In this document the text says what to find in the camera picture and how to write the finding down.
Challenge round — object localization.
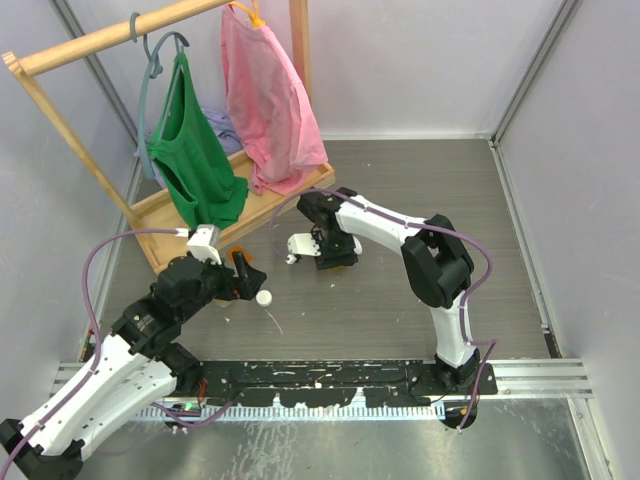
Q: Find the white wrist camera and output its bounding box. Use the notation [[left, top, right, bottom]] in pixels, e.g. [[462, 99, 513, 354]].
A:
[[286, 233, 320, 265], [176, 224, 222, 265]]

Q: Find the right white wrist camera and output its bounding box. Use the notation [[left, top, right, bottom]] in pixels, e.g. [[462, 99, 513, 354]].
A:
[[286, 233, 320, 265]]

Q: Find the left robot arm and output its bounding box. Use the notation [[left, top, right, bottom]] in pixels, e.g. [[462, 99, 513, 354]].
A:
[[1, 252, 267, 479]]

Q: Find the orange pill box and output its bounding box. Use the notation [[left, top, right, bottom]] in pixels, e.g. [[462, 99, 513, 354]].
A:
[[227, 246, 253, 263]]

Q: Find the white slotted cable duct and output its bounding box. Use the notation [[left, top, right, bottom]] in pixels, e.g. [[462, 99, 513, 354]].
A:
[[134, 403, 447, 422]]

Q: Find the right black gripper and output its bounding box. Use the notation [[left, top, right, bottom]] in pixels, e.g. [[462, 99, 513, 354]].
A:
[[309, 230, 358, 270]]

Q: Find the aluminium frame rail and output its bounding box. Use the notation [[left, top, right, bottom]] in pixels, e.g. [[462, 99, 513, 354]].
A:
[[74, 359, 591, 406]]

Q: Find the white bottle cap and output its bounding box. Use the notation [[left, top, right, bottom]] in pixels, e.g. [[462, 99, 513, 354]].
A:
[[255, 289, 273, 307]]

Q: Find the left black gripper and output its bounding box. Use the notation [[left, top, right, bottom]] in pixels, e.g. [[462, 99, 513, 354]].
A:
[[179, 250, 265, 321]]

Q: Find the grey-blue clothes hanger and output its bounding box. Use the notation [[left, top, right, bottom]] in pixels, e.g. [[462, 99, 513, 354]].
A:
[[137, 31, 190, 179]]

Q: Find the orange clothes hanger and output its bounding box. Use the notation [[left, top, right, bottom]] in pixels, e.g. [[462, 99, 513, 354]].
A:
[[229, 0, 265, 29]]

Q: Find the green tank top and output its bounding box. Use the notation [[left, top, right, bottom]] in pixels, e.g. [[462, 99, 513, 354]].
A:
[[148, 53, 249, 229]]

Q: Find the pink shirt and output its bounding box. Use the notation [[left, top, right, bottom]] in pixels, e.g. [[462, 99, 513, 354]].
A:
[[220, 4, 328, 195]]

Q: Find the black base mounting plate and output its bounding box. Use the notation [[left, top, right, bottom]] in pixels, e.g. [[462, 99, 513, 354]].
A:
[[171, 360, 475, 408]]

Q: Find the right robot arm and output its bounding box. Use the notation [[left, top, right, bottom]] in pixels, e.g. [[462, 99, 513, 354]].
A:
[[287, 188, 479, 394]]

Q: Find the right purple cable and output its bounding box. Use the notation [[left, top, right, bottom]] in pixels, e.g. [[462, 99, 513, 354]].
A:
[[268, 188, 497, 431]]

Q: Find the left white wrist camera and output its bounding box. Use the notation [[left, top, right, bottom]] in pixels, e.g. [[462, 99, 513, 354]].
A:
[[176, 224, 222, 265]]

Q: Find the lavender cloth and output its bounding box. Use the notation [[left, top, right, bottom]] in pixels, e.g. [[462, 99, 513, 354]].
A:
[[134, 107, 243, 189]]

